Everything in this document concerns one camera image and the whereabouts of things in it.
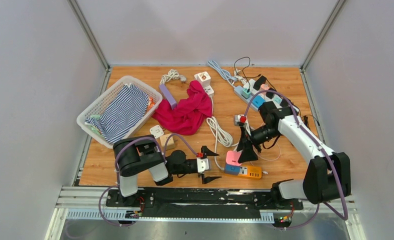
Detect white USB charger plug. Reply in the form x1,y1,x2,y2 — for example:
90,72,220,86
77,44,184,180
149,124,165,139

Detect white cube socket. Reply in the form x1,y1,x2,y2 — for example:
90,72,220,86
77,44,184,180
194,71,212,88

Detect blue striped cloth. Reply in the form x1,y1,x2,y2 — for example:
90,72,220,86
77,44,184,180
85,84,150,144

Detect white travel adapter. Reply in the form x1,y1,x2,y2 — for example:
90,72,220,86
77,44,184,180
203,85,215,98

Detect blue cube adapter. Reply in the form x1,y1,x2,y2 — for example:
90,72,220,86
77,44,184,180
223,164,241,176

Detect white plastic basket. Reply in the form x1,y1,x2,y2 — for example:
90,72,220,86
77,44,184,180
76,75,163,148

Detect light blue power strip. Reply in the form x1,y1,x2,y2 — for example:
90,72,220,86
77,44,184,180
233,86,258,111

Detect light blue cable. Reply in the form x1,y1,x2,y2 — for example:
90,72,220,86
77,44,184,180
206,59,239,88

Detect orange strip white cable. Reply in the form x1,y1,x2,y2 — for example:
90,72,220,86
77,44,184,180
205,115,234,171

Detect cyan square plug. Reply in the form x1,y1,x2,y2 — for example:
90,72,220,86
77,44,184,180
252,95,265,110

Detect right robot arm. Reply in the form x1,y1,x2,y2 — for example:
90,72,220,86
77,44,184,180
234,101,351,221

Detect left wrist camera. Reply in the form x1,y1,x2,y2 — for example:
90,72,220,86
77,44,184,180
196,158,211,174

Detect beige dragon cube adapter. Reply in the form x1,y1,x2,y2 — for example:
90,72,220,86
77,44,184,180
159,133,176,151

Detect pink square plug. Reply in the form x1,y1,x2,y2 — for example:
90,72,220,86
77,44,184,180
225,150,242,167

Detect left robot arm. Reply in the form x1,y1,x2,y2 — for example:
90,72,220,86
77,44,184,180
112,134,220,207

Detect purple USB power strip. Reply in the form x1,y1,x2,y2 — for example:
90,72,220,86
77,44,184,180
159,83,177,109

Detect magenta cloth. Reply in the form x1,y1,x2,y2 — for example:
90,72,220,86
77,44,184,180
152,80,213,136

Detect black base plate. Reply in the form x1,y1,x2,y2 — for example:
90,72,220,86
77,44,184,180
105,187,303,219

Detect coiled white cable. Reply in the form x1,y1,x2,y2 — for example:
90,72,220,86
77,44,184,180
159,68,188,86

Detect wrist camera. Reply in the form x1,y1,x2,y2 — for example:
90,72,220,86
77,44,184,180
233,114,248,127
196,158,211,174

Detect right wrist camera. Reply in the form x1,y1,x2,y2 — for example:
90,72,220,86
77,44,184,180
233,114,248,127

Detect orange power strip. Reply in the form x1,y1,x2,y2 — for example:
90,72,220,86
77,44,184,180
238,165,263,180

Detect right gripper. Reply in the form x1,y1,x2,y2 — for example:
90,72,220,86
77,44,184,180
236,124,282,164

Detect white long power strip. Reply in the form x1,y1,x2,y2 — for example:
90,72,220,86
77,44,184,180
244,79,289,108

